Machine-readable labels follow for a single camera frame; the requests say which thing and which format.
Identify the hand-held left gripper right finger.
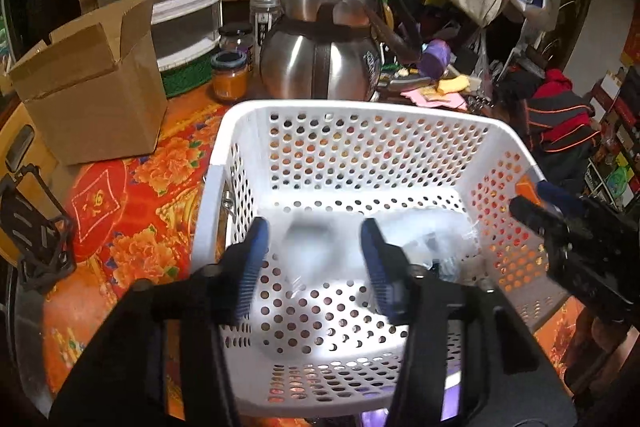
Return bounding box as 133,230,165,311
360,218,581,427

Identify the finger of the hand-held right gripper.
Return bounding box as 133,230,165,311
510,196,566,238
539,183,586,214

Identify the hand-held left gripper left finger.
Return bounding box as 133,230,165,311
50,217,271,427

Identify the clear plastic bag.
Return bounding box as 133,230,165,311
280,207,483,293

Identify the white perforated plastic basket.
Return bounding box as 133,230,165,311
192,101,571,420

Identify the red and black jacket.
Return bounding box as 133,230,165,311
522,68,603,188

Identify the white cubby shelf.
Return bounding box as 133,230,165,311
585,67,640,208

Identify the yellow cloth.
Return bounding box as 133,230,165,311
435,74,471,95

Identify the pink paper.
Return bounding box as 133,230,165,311
400,87,468,110

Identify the translucent plastic bag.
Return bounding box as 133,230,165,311
470,32,493,78

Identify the purple cup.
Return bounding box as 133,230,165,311
420,39,453,78

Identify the orange jar with dark lid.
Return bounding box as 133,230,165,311
210,52,251,102

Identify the white hanging bag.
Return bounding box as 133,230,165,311
525,0,562,25

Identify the open cardboard box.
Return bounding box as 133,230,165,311
9,0,168,166

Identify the black phone stand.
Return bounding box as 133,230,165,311
0,164,77,293

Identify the dark glass jar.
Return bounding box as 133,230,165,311
218,23,255,58

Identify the clear jar with black label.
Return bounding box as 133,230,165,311
249,0,282,52

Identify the wooden chair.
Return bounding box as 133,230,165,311
0,99,76,268

